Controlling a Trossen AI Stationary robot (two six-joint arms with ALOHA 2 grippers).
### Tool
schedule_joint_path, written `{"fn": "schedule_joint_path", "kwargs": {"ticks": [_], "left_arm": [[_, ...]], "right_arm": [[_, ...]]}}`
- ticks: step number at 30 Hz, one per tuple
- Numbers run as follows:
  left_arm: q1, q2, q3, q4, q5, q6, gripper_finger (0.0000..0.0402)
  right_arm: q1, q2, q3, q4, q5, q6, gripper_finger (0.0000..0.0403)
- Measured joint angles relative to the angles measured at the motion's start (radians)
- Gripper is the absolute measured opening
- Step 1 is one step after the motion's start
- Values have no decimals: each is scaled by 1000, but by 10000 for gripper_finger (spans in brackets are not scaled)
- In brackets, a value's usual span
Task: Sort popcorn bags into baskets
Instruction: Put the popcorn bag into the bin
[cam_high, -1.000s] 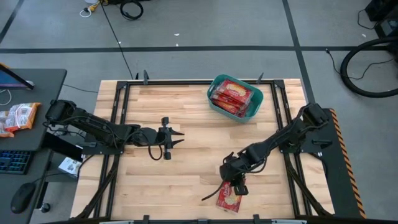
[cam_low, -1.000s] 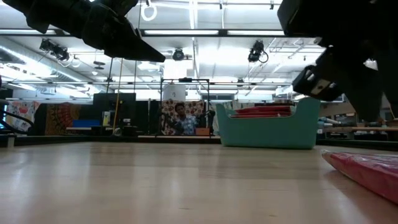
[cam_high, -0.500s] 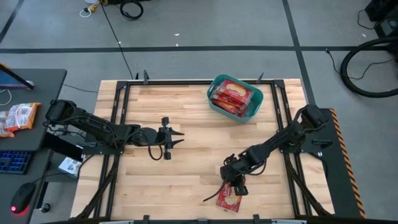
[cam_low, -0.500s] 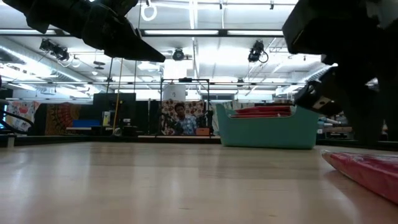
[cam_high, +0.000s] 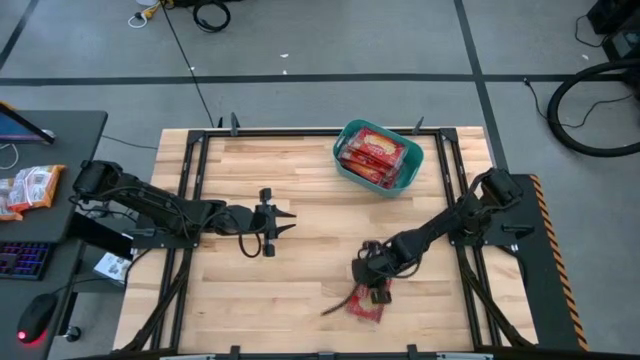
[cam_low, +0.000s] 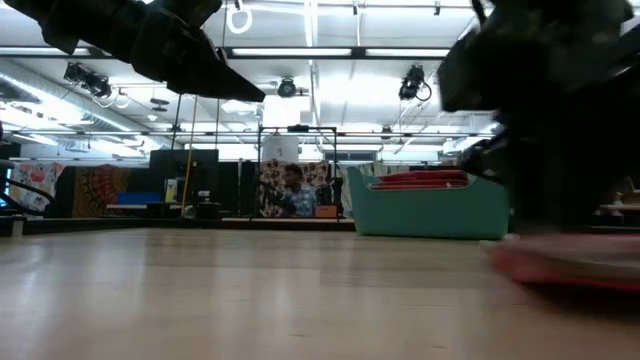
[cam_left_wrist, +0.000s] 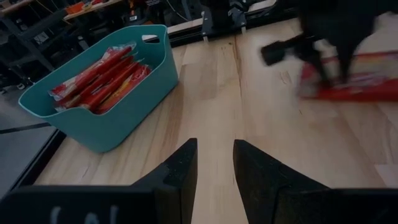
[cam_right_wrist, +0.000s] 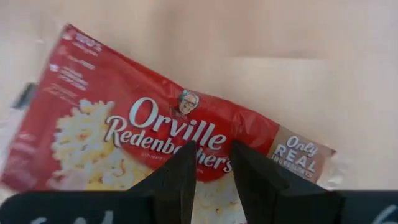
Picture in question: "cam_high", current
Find orange snack bag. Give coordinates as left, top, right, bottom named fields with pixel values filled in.
left=0, top=177, right=25, bottom=222
left=7, top=163, right=67, bottom=214

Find white cable with plug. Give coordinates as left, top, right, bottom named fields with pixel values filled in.
left=126, top=0, right=162, bottom=30

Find white printed booklet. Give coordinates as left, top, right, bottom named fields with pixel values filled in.
left=93, top=251, right=133, bottom=285

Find black computer mouse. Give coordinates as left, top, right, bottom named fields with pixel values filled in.
left=16, top=292, right=60, bottom=347

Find coiled black cable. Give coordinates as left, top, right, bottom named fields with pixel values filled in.
left=192, top=0, right=233, bottom=34

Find red popcorn bag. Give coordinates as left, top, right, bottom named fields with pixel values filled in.
left=348, top=126, right=408, bottom=170
left=377, top=164, right=404, bottom=190
left=338, top=144, right=396, bottom=177
left=339, top=157, right=394, bottom=185
left=344, top=279, right=393, bottom=325

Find tilted computer screen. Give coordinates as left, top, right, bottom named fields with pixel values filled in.
left=0, top=101, right=57, bottom=146

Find teal plastic basket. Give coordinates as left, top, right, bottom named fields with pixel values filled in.
left=332, top=118, right=425, bottom=199

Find black table frame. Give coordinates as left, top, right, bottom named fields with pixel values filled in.
left=117, top=112, right=539, bottom=360

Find thin black floor cable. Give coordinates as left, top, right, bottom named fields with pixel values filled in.
left=523, top=77, right=636, bottom=130

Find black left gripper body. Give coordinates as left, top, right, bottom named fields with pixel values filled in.
left=214, top=187, right=277, bottom=259

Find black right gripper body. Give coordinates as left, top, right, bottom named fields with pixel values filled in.
left=362, top=239, right=396, bottom=305

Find black equipment case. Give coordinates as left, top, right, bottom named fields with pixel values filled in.
left=585, top=0, right=640, bottom=64

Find thick black hose loop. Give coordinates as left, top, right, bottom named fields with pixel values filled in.
left=546, top=57, right=640, bottom=159

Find backlit black keyboard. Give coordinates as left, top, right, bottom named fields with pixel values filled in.
left=0, top=240, right=55, bottom=282

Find black hazard-striped base plate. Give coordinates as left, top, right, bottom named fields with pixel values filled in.
left=449, top=172, right=591, bottom=352

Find black desk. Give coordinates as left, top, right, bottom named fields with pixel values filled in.
left=0, top=109, right=109, bottom=360

